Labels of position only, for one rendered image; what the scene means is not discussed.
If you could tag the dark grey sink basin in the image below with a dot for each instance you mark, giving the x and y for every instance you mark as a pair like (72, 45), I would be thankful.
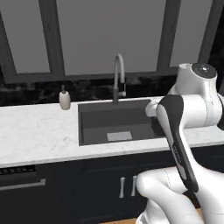
(116, 122)

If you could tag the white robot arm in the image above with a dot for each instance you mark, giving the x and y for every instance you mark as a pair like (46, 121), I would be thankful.
(201, 110)

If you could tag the black cupboard front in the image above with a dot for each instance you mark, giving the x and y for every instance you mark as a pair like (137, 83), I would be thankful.
(208, 157)

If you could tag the black dishwasher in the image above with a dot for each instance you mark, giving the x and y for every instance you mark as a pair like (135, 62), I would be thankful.
(23, 201)

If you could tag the black cupboard door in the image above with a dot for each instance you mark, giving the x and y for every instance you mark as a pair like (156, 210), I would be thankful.
(99, 195)
(139, 170)

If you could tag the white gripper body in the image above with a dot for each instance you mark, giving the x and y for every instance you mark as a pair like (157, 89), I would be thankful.
(151, 108)

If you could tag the white soap dispenser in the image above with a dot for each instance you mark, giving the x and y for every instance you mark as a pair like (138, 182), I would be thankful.
(64, 100)

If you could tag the grey curved tap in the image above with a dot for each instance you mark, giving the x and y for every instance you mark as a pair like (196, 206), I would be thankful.
(120, 62)

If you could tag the dark framed window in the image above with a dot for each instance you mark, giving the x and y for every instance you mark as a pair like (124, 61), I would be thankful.
(110, 35)

